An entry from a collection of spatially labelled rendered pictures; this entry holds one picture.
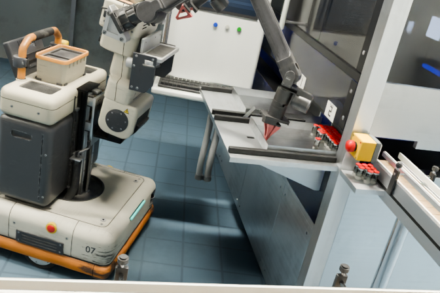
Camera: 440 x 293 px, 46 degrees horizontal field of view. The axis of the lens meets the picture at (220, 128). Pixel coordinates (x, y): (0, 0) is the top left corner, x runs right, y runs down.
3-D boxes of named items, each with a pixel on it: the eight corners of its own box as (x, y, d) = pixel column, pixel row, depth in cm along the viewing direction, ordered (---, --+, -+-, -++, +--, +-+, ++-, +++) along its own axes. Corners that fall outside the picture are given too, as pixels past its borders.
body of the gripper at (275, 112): (288, 127, 183) (296, 108, 180) (262, 120, 179) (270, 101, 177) (283, 120, 188) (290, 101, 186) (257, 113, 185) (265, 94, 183)
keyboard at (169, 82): (238, 91, 264) (239, 87, 263) (239, 101, 251) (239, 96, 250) (160, 78, 261) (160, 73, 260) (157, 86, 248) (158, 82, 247)
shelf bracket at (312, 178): (316, 186, 199) (325, 156, 194) (319, 190, 197) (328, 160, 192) (231, 180, 191) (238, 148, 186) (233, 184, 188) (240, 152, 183)
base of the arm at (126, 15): (121, 8, 200) (108, 12, 189) (138, -1, 197) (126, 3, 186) (131, 29, 202) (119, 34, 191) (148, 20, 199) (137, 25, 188)
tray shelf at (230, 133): (296, 102, 249) (297, 98, 248) (357, 173, 186) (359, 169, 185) (198, 90, 237) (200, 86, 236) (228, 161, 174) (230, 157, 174)
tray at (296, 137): (327, 132, 213) (329, 124, 212) (353, 161, 190) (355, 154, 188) (248, 123, 205) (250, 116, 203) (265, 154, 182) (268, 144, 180)
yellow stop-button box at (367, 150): (366, 153, 179) (372, 134, 176) (375, 162, 172) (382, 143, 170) (346, 151, 177) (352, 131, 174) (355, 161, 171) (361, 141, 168)
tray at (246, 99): (300, 102, 243) (302, 95, 242) (320, 124, 220) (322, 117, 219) (231, 93, 235) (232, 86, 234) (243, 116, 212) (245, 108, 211)
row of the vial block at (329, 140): (319, 135, 208) (323, 124, 206) (336, 155, 192) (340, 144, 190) (315, 134, 208) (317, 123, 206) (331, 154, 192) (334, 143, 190)
